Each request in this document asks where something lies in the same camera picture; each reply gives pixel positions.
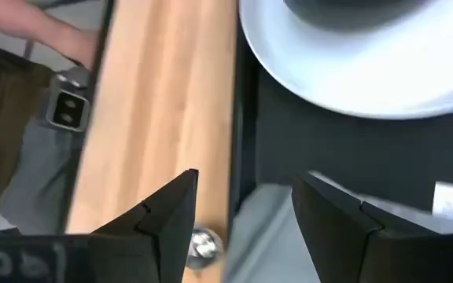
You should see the green-handled metal spoon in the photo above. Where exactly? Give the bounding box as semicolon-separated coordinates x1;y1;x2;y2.
186;226;226;272

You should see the white round plate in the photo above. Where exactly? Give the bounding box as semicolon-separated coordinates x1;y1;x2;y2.
238;0;453;121

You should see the black plastic tray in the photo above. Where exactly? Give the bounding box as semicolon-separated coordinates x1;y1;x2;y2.
227;15;453;244

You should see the black round bowl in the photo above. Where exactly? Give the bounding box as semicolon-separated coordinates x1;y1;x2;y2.
283;0;428;32

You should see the black aluminium table frame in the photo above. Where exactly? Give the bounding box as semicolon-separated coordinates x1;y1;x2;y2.
63;0;117;237

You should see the small grey table camera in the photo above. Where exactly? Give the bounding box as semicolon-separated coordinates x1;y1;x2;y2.
39;66;94;133

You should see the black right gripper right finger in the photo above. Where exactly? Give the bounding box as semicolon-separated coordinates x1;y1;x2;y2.
292;175;436;283

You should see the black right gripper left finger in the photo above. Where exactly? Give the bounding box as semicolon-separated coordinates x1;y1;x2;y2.
92;168;199;283

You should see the person's forearm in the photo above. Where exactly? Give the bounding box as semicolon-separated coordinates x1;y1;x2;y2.
0;0;100;71

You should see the person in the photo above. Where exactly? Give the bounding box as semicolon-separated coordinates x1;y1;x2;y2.
0;39;84;237

